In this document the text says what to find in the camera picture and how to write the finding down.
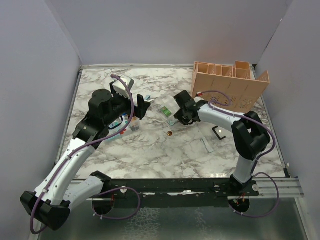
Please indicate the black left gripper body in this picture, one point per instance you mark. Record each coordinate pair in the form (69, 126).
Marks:
(122, 105)

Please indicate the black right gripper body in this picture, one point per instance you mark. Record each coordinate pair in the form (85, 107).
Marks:
(181, 116)

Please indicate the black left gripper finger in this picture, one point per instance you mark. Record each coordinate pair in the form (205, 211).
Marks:
(139, 109)
(146, 106)

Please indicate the brown bottle orange cap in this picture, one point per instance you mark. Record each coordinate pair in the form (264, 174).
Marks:
(135, 124)

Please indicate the green medicine box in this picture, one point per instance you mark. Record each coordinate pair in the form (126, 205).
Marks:
(166, 112)

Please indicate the clear bandage packet teal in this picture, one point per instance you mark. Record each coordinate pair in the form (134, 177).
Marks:
(189, 132)

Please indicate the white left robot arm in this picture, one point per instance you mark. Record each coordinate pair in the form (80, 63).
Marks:
(52, 201)

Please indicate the clear plastic kit lid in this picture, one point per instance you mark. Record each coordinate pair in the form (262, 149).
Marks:
(212, 132)

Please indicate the white blue nail clipper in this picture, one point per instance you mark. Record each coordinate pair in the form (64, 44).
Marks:
(148, 99)

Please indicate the peach plastic organizer basket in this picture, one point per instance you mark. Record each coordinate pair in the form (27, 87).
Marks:
(238, 90)

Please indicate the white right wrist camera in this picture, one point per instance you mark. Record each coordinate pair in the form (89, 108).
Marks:
(197, 96)

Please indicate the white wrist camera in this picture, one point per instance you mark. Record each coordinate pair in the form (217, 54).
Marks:
(120, 88)
(197, 96)

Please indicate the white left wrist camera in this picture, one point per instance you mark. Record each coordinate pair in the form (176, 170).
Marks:
(120, 88)

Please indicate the black mounting rail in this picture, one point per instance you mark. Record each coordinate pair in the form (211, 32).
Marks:
(173, 192)

